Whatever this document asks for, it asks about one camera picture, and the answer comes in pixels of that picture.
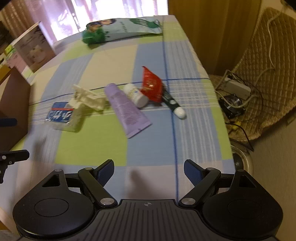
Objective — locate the brown white storage box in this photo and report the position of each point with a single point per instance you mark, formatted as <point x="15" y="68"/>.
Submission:
<point x="15" y="95"/>

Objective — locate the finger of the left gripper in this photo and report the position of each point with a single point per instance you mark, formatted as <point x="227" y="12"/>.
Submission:
<point x="8" y="122"/>
<point x="10" y="157"/>

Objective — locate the dark green small tube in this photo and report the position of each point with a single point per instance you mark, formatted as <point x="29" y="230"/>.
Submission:
<point x="173" y="105"/>

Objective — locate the white small bottle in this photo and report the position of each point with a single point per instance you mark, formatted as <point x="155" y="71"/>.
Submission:
<point x="134" y="94"/>

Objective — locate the pink cardboard box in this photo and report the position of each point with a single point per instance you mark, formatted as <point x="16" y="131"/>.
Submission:
<point x="15" y="60"/>

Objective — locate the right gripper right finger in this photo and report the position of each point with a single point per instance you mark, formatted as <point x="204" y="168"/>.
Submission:
<point x="204" y="181"/>

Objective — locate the humidifier product box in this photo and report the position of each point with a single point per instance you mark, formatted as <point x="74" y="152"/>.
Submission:
<point x="33" y="51"/>

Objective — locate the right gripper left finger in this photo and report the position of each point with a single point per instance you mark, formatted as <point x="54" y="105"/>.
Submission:
<point x="93" y="182"/>

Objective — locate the pink curtain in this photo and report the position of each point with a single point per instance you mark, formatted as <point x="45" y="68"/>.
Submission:
<point x="33" y="24"/>

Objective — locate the white power adapter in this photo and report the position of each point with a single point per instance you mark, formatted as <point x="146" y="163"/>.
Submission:
<point x="235" y="88"/>

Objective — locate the purple cream tube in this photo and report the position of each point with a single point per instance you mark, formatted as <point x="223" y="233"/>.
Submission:
<point x="131" y="118"/>

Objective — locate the checkered tablecloth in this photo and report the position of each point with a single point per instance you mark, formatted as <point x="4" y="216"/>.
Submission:
<point x="150" y="164"/>

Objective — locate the red sachet packet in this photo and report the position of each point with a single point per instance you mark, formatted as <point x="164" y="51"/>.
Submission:
<point x="152" y="86"/>

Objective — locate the blue floss pick box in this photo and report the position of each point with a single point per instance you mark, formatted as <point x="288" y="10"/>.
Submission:
<point x="65" y="116"/>

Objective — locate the cream plastic hair clip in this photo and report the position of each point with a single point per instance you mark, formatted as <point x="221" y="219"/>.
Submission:
<point x="81" y="96"/>

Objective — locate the green snack bag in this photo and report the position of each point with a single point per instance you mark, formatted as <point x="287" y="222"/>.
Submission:
<point x="115" y="29"/>

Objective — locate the woven wicker chair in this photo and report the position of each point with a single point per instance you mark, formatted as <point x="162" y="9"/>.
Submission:
<point x="268" y="67"/>

